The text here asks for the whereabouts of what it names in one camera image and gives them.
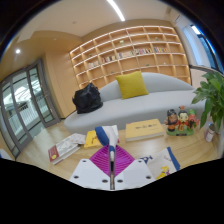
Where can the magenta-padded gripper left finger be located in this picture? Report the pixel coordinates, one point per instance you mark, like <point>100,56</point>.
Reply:
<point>85,171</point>

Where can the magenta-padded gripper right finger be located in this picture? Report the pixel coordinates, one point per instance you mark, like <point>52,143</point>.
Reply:
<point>136,171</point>

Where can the white printed towel blue edge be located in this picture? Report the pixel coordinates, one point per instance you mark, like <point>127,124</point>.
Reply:
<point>110,136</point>

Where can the red and white magazine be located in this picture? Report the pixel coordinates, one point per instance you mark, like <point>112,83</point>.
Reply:
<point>65,148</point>

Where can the yellow and white book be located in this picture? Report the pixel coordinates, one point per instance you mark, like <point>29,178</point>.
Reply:
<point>91,139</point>

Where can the grey curved sofa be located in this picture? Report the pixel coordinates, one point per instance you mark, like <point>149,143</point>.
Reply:
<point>140,106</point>

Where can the colourful figurine group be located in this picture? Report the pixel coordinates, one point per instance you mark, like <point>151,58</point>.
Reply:
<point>181,121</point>

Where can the black bag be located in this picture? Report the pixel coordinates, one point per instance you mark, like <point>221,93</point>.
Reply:
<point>87,99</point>

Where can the white chair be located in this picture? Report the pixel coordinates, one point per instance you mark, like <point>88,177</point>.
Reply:
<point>5,154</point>

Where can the small white cup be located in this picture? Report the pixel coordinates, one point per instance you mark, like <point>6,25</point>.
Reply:
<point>210,132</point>

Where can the yellow cushion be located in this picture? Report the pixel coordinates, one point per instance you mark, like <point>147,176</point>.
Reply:
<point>131,85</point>

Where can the grey framed glass doors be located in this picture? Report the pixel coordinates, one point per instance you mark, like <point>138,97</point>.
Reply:
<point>23,106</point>

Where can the green potted plant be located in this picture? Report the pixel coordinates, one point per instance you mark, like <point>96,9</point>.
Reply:
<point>213,96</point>

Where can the white curtain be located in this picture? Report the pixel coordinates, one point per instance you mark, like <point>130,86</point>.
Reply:
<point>190,46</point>

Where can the round ceiling spotlight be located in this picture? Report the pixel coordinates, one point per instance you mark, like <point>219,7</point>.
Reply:
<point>17,51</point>

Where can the dark framed window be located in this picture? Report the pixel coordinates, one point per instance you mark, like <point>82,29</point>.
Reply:
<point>208,46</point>

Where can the long ceiling light strip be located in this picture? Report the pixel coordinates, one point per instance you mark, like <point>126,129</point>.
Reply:
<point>116,10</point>

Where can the wooden wall shelf unit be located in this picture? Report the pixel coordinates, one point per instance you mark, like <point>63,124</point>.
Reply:
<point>133,53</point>

